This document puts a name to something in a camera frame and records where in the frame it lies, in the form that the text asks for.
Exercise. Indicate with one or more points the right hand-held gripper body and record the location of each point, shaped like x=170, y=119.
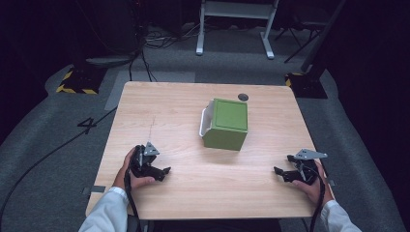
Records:
x=307, y=172

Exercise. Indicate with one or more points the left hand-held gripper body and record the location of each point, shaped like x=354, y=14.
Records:
x=141, y=166

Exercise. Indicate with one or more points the green and white box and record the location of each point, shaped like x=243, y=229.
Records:
x=229, y=122

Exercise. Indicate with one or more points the person's left hand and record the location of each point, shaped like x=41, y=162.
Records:
x=124, y=177

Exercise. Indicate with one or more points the person's right hand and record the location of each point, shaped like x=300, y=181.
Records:
x=314, y=193

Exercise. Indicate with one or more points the grey tape strip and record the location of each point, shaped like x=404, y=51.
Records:
x=98, y=189
x=331, y=182

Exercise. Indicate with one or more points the black base with hazard tape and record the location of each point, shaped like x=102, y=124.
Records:
x=82, y=80
x=306, y=85

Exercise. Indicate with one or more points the grey flat stand base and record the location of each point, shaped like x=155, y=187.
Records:
x=108, y=60

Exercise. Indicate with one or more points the black tripod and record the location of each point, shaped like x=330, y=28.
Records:
x=299, y=38

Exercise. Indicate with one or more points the dark slanted stand pole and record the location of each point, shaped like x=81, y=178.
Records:
x=322, y=35

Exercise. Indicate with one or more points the white metal stand frame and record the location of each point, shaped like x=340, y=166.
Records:
x=237, y=9

